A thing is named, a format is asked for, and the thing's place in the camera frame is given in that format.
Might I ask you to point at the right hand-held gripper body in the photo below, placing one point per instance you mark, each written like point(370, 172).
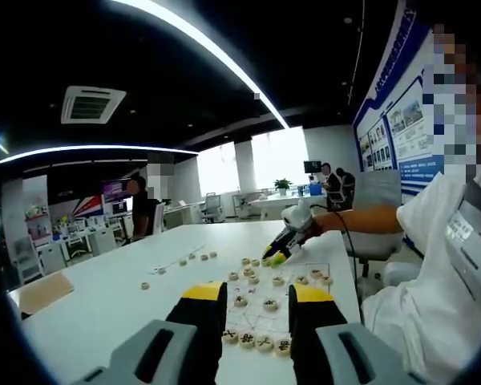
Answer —
point(296, 214)

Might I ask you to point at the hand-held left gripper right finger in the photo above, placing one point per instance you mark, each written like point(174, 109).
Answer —
point(344, 353)

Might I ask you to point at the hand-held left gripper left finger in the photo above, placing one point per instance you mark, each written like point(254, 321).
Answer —
point(148, 353)

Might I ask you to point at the clear red-lined chessboard sheet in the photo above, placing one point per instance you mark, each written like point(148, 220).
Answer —
point(300, 306)

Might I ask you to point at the group of wooden chess pieces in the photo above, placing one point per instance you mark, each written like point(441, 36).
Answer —
point(269, 304)

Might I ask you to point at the person's right hand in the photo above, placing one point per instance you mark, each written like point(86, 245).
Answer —
point(314, 228)

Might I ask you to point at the blue box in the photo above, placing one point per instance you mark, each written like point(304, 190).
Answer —
point(316, 189)

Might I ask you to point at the potted plant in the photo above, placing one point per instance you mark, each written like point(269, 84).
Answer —
point(282, 185)

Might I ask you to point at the dark monitor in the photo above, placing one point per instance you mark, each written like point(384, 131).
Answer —
point(312, 166)

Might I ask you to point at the mesh office chair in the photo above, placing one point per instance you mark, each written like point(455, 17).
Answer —
point(213, 206)

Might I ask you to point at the wooden board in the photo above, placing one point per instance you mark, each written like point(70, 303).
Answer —
point(46, 293)

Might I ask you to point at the white office chair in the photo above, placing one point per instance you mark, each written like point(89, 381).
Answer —
point(159, 218)

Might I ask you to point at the grey chest device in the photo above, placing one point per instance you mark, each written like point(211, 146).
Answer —
point(473, 248)

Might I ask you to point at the display shelf with colourful items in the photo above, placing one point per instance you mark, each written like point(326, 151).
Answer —
point(37, 222)

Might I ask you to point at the long ceiling light strip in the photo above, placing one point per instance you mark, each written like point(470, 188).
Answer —
point(208, 44)

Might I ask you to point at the curved ceiling light strip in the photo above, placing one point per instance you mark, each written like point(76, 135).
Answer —
point(96, 149)

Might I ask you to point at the ceiling air conditioner vent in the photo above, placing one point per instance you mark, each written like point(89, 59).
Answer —
point(93, 104)

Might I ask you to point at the blue wall poster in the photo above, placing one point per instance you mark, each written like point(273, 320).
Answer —
point(401, 132)

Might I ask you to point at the striped wall banner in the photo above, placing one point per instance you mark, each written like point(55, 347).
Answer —
point(88, 205)

